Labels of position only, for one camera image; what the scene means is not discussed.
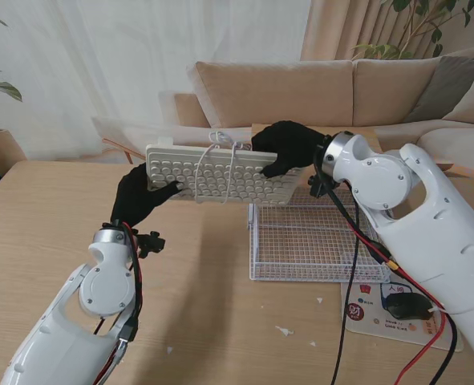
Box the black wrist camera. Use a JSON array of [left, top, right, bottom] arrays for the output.
[[307, 172, 334, 200], [138, 230, 167, 257]]

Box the white keyboard cable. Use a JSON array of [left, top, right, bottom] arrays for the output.
[[194, 130, 253, 204]]

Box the beige drape curtain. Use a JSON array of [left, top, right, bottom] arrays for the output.
[[300, 0, 474, 62]]

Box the tall green leafy plant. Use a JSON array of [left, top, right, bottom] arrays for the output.
[[352, 0, 474, 61]]

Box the black computer mouse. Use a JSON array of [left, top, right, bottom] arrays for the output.
[[383, 292, 434, 322]]

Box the black red right arm cable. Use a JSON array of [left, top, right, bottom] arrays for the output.
[[324, 188, 462, 385]]

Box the grey sofa cushion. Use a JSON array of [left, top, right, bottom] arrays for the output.
[[407, 55, 474, 123]]

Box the white wire mesh drawer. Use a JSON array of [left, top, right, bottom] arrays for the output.
[[247, 188, 394, 282]]

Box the black red left arm cable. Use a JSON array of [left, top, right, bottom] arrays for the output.
[[95, 222, 144, 382]]

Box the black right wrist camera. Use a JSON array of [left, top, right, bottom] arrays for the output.
[[307, 172, 334, 200]]

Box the sheer white curtain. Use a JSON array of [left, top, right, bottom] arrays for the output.
[[0, 0, 314, 161]]

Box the white round-key keyboard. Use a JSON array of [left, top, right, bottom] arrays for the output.
[[145, 136, 302, 205]]

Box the wood top wire organizer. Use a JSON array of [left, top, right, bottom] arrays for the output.
[[251, 123, 382, 192]]

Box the beige fabric sofa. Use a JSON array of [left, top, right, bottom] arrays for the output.
[[158, 46, 474, 189]]

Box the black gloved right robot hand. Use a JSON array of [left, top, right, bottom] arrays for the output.
[[251, 120, 330, 178]]

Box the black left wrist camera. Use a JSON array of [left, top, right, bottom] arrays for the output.
[[138, 230, 167, 257]]

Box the broad-leaf green plant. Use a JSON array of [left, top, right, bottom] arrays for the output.
[[0, 7, 23, 103]]

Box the black red arm cable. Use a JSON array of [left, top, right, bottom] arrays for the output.
[[324, 188, 462, 385], [95, 222, 144, 382]]

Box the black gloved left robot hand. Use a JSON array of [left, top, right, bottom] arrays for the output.
[[111, 162, 184, 229]]

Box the printed white mouse pad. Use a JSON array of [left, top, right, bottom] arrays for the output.
[[340, 280, 466, 353]]

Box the tan woven planter basket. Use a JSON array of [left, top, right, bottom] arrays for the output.
[[0, 128, 28, 169]]

